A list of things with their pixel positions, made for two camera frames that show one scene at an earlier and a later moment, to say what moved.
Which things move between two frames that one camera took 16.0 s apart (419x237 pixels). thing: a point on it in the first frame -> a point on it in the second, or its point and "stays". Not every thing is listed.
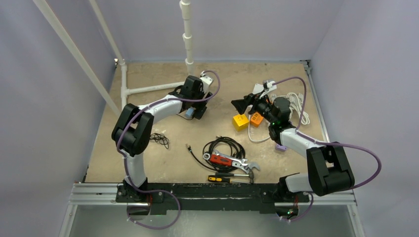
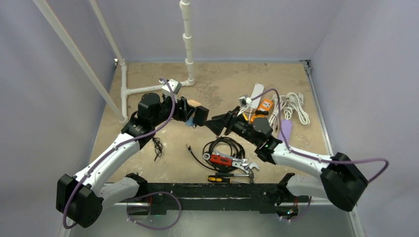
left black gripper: (198, 105) -> (183, 109)
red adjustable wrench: (222, 161) stays
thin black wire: (161, 138) -> (158, 146)
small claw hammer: (251, 175) stays
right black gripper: (255, 104) -> (231, 120)
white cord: (297, 111) stays
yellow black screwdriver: (221, 179) stays
